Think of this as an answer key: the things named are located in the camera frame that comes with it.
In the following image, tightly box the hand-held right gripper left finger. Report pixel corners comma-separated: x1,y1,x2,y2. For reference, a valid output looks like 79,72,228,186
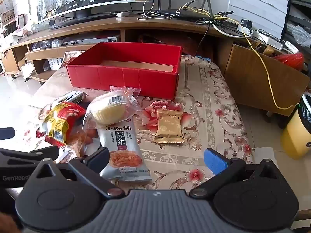
30,148,125,198

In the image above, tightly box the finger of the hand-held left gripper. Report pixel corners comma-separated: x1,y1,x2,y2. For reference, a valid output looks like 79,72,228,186
0,127,15,141
0,146,60,168

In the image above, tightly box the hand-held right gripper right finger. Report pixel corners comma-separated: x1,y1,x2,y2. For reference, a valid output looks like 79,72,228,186
190,148,284,198

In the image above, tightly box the clear packet with brown bun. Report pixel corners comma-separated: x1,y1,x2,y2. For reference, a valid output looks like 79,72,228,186
65,126,101,163

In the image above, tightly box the white grey noodle snack packet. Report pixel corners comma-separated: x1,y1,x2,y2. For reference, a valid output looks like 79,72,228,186
97,123,152,182

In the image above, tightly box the clear packet with yellow cake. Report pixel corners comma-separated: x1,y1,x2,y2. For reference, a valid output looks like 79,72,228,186
82,85,142,130

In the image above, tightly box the red yellow candy packet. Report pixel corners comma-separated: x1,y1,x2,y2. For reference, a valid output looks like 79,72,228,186
36,101,87,148

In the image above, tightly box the gold foil snack packet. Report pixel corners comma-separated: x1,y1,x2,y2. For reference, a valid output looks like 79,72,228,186
154,110,187,144

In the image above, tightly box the red cardboard box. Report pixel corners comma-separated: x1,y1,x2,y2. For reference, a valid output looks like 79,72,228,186
66,42,183,100

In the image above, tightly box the floral table cloth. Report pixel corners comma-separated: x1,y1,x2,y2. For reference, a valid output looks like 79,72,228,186
29,55,255,195

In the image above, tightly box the black white snack packet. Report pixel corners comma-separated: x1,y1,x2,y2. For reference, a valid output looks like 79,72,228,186
53,91,85,105

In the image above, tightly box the yellow bin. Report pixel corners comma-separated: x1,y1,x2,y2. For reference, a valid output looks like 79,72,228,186
280,93,311,160

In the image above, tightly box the glossy printed bag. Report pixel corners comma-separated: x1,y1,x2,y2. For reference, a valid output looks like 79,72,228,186
61,51,85,67

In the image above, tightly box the silver media player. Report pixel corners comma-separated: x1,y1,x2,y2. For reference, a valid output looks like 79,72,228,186
60,36,119,47

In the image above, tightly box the brown tape roll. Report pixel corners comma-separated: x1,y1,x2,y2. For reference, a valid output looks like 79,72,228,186
253,41,275,56

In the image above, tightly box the red plastic bag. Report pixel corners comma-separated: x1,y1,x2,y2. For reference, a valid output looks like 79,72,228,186
274,53,305,71

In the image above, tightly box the white power strip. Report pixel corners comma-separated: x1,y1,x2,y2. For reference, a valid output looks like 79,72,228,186
237,25,284,51

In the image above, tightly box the wooden television cabinet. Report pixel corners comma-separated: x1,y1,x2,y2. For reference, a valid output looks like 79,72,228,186
0,13,254,83

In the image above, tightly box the black router with antennas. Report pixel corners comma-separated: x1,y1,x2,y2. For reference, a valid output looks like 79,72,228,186
152,0,234,22

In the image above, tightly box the black shelf rack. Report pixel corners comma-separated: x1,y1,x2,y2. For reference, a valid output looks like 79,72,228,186
280,0,311,54

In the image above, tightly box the yellow cable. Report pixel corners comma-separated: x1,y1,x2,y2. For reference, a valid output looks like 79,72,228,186
178,6,300,110

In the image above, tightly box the black cable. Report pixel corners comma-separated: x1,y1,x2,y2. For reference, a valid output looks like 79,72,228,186
194,21,212,57

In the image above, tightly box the thick white cable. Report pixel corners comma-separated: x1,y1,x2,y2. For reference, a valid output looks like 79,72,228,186
211,21,253,39

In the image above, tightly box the thin white cable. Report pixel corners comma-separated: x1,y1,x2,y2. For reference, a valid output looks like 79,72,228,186
137,0,181,21

